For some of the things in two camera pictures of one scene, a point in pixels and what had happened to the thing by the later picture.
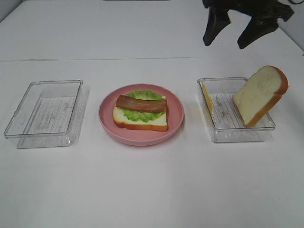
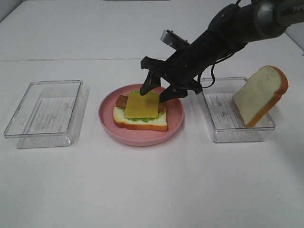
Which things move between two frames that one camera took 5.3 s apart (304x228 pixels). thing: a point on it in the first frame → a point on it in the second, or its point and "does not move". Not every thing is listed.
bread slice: x=160 y=123 does not move
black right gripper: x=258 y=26 → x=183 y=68
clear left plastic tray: x=50 y=114 does not move
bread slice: x=260 y=94 does not move
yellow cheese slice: x=208 y=98 → x=139 y=106
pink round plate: x=175 y=111 does not move
